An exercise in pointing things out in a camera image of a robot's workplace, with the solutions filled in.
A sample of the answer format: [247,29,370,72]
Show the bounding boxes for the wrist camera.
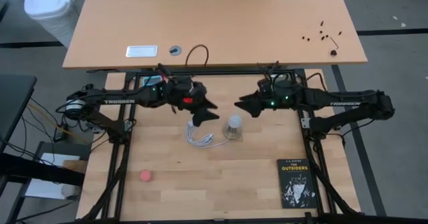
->
[257,78,274,94]
[173,76,195,92]

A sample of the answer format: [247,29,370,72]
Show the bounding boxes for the black side desk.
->
[0,75,38,153]

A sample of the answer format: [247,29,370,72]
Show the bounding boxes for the brass lamp base socket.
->
[222,122,243,140]

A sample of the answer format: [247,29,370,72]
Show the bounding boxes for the pink ball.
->
[139,169,154,183]

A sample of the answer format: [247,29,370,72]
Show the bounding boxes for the black aluminium table frame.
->
[76,68,365,224]

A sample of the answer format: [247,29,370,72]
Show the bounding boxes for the black table leg bar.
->
[0,152,86,188]

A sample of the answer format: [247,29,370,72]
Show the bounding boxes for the white lamp power cord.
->
[185,119,231,149]

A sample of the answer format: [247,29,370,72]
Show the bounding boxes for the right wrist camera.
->
[257,78,274,94]

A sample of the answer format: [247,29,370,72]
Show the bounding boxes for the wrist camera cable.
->
[185,43,210,78]
[302,72,329,92]

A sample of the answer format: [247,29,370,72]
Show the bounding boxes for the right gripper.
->
[233,89,285,119]

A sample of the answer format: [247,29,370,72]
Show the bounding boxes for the beige wooden desk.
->
[62,0,369,70]

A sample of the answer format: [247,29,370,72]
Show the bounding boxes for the yellow floor cable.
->
[27,102,90,145]

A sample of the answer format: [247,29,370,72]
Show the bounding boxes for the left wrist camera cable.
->
[185,43,210,78]

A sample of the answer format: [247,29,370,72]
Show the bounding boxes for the white paper sheet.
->
[25,152,82,200]

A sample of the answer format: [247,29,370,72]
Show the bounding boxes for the white lightbulb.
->
[227,114,243,128]

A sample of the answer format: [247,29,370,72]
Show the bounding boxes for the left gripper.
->
[162,80,221,128]

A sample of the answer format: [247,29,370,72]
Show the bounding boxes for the silver rectangular desk plate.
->
[125,45,158,58]

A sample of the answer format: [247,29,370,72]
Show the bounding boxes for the black power adapter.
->
[53,124,70,143]

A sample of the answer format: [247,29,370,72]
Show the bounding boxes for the white trash bin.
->
[23,0,81,48]

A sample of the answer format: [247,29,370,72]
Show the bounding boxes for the black frame strut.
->
[267,60,280,76]
[156,62,173,76]

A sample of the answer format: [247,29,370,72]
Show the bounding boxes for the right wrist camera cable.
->
[302,72,329,92]

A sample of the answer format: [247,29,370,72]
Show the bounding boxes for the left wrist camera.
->
[173,76,195,92]

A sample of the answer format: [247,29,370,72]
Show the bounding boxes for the teal calculator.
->
[142,75,164,87]

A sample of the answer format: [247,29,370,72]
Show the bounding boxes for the black Outsiders book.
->
[276,158,318,209]

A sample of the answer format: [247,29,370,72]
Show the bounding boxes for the black floor cable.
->
[19,83,101,144]

